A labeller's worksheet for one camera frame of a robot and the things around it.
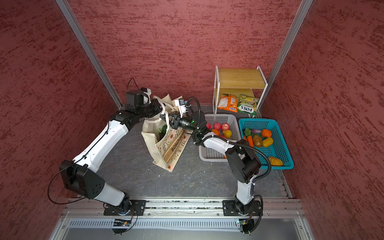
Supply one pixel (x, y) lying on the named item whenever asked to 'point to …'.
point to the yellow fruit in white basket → (227, 133)
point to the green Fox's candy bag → (247, 104)
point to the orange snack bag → (228, 102)
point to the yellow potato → (275, 161)
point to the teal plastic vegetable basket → (278, 149)
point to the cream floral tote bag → (170, 143)
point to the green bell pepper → (162, 132)
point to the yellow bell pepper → (267, 142)
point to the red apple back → (217, 126)
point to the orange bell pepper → (266, 133)
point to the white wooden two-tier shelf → (249, 82)
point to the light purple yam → (255, 131)
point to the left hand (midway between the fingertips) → (165, 107)
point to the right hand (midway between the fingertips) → (160, 118)
